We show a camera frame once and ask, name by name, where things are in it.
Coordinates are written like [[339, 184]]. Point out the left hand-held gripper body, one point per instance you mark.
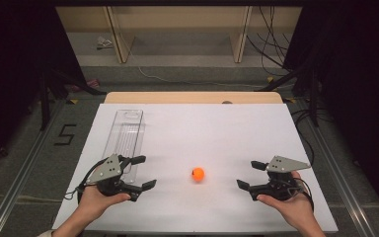
[[107, 171]]

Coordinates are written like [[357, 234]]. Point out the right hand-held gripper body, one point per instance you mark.
[[283, 184]]

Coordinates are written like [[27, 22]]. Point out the clear plastic tray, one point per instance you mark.
[[125, 131]]

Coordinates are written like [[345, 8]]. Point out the orange ball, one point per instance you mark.
[[198, 174]]

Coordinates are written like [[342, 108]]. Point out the person's right hand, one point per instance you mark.
[[292, 209]]

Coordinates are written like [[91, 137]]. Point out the person's left hand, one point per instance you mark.
[[93, 202]]

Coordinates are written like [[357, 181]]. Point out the white table board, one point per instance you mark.
[[210, 138]]

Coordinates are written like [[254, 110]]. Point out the yellow tape piece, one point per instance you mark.
[[73, 101], [270, 79], [289, 100]]

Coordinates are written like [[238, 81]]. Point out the wooden table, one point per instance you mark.
[[177, 97]]

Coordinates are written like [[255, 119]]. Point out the black metal stand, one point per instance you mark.
[[44, 105], [314, 98]]

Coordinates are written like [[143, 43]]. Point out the pink object on floor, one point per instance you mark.
[[92, 84]]

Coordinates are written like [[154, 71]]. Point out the crumpled clear wrapper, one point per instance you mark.
[[103, 42]]

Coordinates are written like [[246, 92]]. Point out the dark curtain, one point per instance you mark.
[[358, 82], [13, 65]]

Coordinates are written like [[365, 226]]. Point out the wooden shelf unit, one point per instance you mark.
[[177, 19]]

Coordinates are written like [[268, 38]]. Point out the metal floor rail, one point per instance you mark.
[[16, 191], [339, 177]]

